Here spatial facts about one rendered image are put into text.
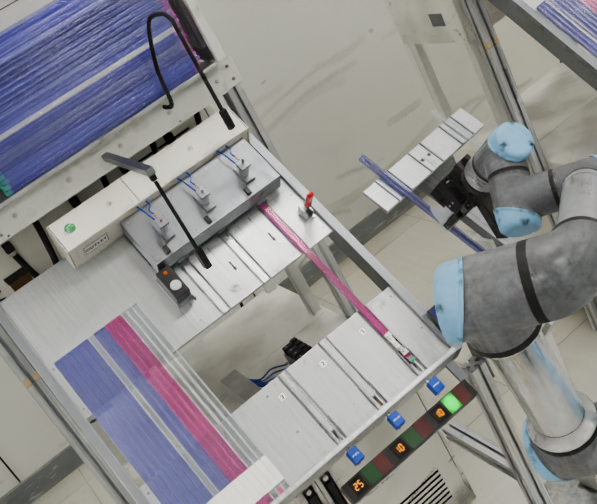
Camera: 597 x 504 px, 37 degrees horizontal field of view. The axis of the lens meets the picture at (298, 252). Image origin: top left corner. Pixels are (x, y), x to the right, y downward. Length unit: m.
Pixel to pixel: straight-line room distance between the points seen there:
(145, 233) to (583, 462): 0.99
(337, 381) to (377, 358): 0.10
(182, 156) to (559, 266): 1.05
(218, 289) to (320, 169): 2.03
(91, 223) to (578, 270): 1.10
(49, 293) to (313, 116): 2.10
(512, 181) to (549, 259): 0.43
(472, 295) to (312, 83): 2.72
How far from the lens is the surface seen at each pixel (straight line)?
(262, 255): 1.96
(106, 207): 1.96
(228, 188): 1.97
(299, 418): 1.82
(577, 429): 1.50
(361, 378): 1.85
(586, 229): 1.25
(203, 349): 2.60
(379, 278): 1.95
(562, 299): 1.20
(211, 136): 2.03
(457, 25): 2.62
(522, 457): 2.15
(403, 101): 4.10
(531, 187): 1.59
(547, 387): 1.39
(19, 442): 3.71
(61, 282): 1.99
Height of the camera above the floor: 1.80
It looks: 25 degrees down
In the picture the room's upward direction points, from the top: 29 degrees counter-clockwise
